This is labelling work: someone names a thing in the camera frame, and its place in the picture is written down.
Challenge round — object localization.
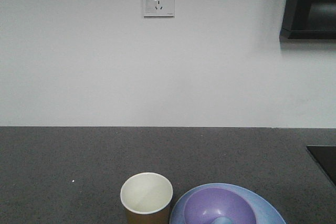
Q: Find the brown paper cup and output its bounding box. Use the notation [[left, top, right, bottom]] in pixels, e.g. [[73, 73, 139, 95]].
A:
[[120, 172, 173, 223]]

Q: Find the purple plastic bowl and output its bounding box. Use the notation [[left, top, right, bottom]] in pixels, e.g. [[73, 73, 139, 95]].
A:
[[183, 187, 257, 223]]

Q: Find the pale blue plastic spoon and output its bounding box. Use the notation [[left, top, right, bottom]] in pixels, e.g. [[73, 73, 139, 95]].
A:
[[211, 217, 233, 224]]

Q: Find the light blue plate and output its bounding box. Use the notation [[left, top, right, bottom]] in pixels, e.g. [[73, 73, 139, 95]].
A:
[[170, 183, 285, 223]]

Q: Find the dark range hood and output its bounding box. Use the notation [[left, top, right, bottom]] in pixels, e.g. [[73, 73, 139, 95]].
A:
[[280, 0, 335, 40]]

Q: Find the black induction cooktop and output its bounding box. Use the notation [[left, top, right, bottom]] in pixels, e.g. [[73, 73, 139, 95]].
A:
[[307, 145, 335, 186]]

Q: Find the white wall power socket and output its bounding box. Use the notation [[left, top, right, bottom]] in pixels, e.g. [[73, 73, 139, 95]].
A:
[[142, 0, 175, 18]]

